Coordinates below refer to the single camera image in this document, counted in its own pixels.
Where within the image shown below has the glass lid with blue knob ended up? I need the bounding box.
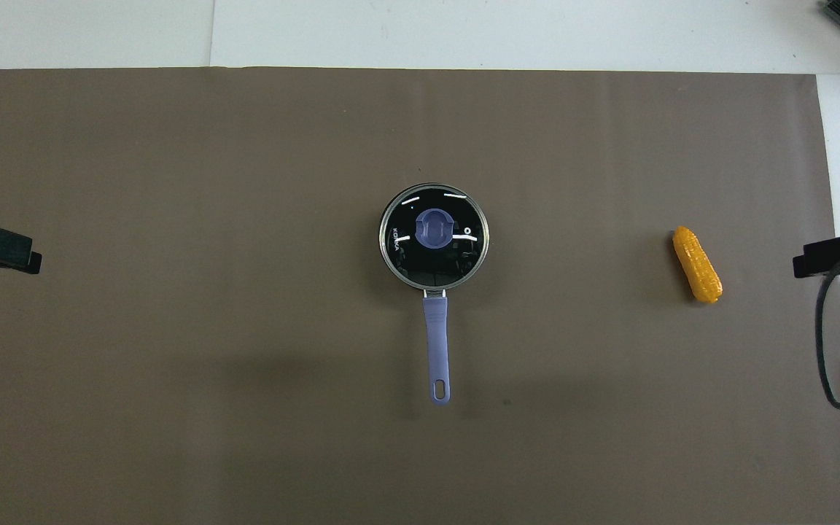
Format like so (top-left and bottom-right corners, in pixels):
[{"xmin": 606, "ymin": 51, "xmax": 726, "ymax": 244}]
[{"xmin": 380, "ymin": 184, "xmax": 490, "ymax": 291}]

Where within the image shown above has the brown table mat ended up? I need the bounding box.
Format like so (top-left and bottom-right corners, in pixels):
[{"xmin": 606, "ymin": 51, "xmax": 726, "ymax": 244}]
[{"xmin": 0, "ymin": 67, "xmax": 840, "ymax": 525}]

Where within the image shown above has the dark saucepan with purple handle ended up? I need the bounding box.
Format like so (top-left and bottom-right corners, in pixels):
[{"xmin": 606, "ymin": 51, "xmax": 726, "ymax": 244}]
[{"xmin": 378, "ymin": 182, "xmax": 491, "ymax": 406}]

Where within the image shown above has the yellow toy corn cob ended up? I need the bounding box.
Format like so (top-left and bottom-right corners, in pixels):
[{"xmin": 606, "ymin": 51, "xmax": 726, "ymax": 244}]
[{"xmin": 672, "ymin": 225, "xmax": 723, "ymax": 304}]

